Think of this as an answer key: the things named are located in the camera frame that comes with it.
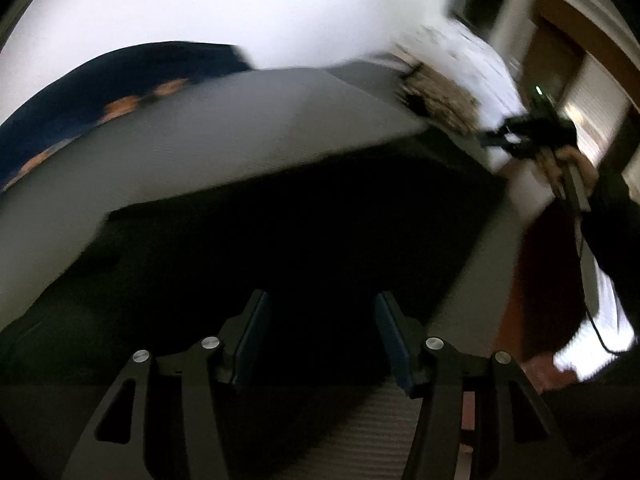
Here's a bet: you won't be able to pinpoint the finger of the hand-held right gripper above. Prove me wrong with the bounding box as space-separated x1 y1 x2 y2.
480 120 523 151

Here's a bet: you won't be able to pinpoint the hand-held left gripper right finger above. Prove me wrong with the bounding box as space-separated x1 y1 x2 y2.
374 291 576 480

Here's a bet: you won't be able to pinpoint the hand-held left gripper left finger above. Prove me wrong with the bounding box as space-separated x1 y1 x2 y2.
62 289 272 480

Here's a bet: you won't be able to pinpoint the black pants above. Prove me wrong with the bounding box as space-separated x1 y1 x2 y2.
0 132 507 391

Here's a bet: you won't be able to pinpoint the person's right forearm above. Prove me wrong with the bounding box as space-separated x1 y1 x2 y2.
580 152 640 361

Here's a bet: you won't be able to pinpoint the person's right hand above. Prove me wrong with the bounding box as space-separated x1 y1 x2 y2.
544 146 601 199

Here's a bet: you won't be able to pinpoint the white speckled bedding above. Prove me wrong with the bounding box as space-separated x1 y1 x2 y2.
392 20 556 226

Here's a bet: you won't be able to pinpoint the grey bed sheet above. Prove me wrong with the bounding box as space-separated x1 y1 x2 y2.
320 57 416 111

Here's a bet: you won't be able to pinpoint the navy floral blanket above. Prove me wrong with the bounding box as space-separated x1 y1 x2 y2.
0 41 252 194

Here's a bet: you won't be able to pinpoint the wooden door frame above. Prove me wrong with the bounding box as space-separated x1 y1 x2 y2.
520 0 640 126

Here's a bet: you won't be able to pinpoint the black cable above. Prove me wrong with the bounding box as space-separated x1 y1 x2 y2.
576 207 623 356

